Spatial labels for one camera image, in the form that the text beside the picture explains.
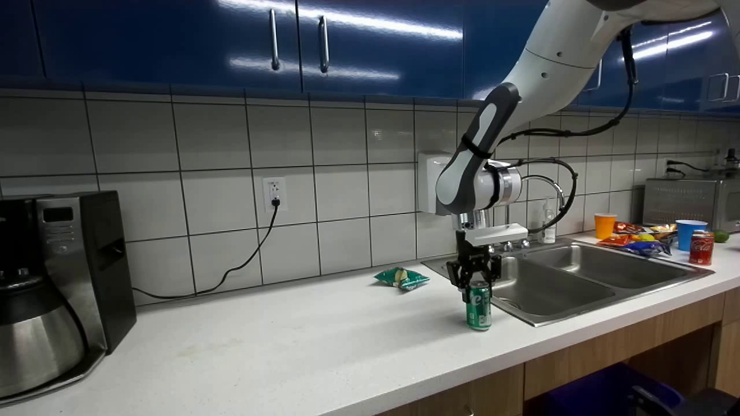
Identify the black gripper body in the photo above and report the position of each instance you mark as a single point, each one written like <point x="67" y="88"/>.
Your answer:
<point x="469" y="267"/>

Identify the orange plastic cup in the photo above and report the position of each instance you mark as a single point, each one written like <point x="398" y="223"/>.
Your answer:
<point x="607" y="226"/>

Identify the red soda can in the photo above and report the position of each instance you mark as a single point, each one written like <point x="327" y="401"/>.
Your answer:
<point x="702" y="249"/>

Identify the blue snack bag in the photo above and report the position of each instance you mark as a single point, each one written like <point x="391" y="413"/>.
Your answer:
<point x="643" y="249"/>

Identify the wooden sink apron panel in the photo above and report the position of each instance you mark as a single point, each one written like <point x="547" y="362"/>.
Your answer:
<point x="615" y="338"/>

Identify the chrome gooseneck faucet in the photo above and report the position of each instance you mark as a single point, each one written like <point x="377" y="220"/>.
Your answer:
<point x="549" y="178"/>

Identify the white wall outlet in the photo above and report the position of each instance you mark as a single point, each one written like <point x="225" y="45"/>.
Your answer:
<point x="273" y="188"/>

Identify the green soda can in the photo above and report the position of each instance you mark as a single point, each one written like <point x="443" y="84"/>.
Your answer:
<point x="480" y="313"/>

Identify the steel coffee carafe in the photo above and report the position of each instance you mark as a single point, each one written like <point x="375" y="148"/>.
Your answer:
<point x="36" y="338"/>

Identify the black coffee maker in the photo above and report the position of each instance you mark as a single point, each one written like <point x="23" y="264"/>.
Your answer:
<point x="83" y="255"/>

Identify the green snack bag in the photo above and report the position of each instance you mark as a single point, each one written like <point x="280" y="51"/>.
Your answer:
<point x="400" y="278"/>

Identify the blue plastic cup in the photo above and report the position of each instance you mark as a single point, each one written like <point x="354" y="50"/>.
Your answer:
<point x="686" y="227"/>

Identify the wooden cabinet front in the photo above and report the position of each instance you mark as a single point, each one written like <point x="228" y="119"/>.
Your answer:
<point x="464" y="396"/>

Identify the stainless steel double sink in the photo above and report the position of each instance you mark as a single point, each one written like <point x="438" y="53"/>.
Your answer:
<point x="586" y="281"/>

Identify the clear pump bottle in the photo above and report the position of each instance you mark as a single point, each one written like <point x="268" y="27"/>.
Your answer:
<point x="549" y="235"/>

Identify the blue cabinet door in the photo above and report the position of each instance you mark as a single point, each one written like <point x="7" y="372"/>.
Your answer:
<point x="154" y="47"/>
<point x="384" y="53"/>
<point x="671" y="78"/>
<point x="14" y="37"/>

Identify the stainless steel appliance box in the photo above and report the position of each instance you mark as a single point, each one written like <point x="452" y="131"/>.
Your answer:
<point x="686" y="199"/>

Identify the blue bin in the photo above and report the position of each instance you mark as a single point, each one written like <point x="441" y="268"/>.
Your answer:
<point x="602" y="389"/>

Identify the yellow snack bag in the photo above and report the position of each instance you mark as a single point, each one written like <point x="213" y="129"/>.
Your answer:
<point x="663" y="231"/>

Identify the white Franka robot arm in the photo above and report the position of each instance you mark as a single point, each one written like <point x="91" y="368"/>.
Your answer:
<point x="556" y="53"/>

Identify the orange red snack bag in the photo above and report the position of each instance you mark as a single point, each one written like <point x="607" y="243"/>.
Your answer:
<point x="615" y="242"/>

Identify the white wall soap dispenser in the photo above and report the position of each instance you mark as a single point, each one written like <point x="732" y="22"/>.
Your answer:
<point x="429" y="177"/>

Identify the black chair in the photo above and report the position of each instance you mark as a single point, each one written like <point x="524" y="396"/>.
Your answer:
<point x="694" y="406"/>

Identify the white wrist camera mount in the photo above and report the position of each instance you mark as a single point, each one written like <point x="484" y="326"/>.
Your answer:
<point x="498" y="235"/>

